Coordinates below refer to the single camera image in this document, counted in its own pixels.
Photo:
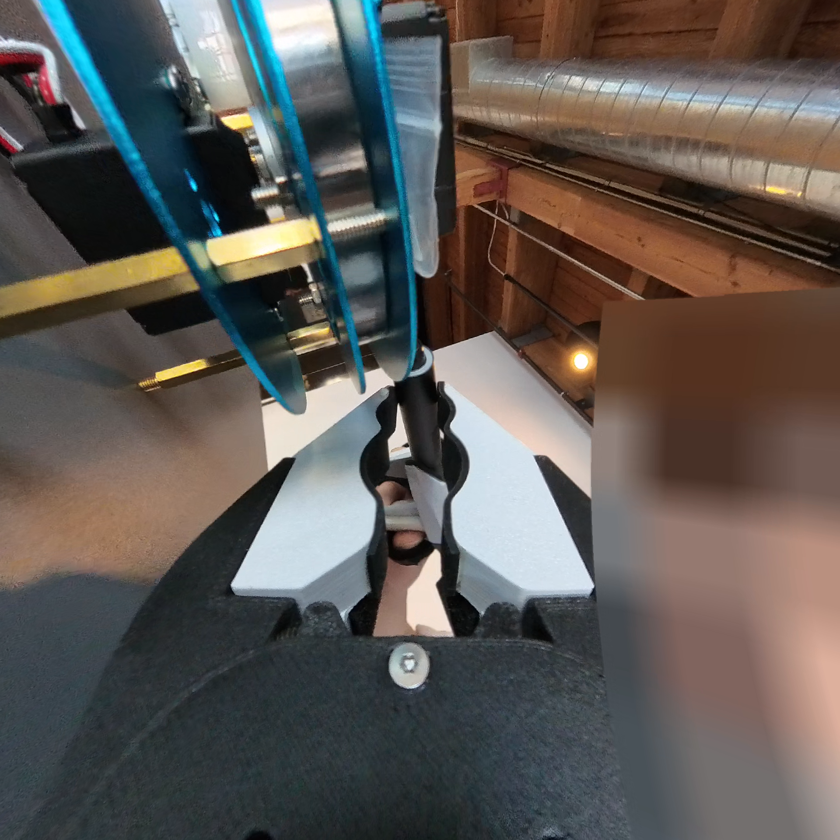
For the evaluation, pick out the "red beam bracket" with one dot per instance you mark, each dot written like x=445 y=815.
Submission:
x=492 y=182

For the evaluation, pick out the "black cylindrical tool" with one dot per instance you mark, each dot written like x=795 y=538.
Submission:
x=421 y=420

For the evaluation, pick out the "blue acrylic toy robot arm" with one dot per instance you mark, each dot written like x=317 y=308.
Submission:
x=131 y=85

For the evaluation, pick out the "round ceiling lamp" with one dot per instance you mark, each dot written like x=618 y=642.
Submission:
x=581 y=360

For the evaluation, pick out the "person's right hand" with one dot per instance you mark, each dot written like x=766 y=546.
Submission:
x=394 y=492

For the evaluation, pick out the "black ceiling pipe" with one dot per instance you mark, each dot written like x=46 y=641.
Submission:
x=525 y=341

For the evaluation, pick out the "thin metal ceiling rod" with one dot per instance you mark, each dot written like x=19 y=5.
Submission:
x=564 y=253

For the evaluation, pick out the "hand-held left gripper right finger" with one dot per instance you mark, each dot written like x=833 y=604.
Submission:
x=518 y=525

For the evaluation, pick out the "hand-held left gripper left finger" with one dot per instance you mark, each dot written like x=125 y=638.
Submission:
x=308 y=525

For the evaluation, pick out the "person's right forearm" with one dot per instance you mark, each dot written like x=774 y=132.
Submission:
x=400 y=604

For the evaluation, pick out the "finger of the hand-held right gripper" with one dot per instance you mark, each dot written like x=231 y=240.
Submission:
x=428 y=505

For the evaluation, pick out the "silver air duct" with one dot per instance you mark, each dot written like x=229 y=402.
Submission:
x=656 y=111

